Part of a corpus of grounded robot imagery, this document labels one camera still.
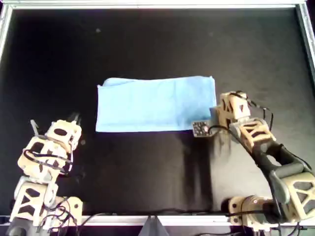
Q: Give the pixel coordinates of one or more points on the light blue microfibre cloth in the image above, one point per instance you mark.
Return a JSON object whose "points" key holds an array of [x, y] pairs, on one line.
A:
{"points": [[152, 105]]}

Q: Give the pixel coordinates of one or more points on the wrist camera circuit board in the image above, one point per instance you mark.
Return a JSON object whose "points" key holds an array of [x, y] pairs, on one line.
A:
{"points": [[201, 128]]}

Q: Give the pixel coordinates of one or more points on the beige right robot arm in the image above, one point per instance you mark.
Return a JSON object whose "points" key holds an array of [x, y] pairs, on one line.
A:
{"points": [[258, 135]]}

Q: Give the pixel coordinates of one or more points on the beige right gripper finger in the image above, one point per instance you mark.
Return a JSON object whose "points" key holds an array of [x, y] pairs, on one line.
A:
{"points": [[214, 115]]}

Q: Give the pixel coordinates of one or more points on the grey zip tie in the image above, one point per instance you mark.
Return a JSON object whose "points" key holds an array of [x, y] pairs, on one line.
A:
{"points": [[34, 126]]}

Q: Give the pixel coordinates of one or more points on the beige left robot arm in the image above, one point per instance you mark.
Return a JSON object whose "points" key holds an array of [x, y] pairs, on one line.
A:
{"points": [[27, 201]]}

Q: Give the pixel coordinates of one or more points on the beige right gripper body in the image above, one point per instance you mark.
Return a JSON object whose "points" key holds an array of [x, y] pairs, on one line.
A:
{"points": [[235, 107]]}

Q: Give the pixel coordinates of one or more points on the beige left gripper finger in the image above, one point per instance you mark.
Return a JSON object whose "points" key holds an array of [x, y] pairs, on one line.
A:
{"points": [[79, 119], [73, 118]]}

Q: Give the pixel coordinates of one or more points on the grey triangular camera mount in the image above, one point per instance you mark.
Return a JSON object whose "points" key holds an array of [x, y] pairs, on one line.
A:
{"points": [[153, 228]]}

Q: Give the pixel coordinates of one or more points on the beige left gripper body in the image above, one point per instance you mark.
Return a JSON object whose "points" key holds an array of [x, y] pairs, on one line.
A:
{"points": [[64, 132]]}

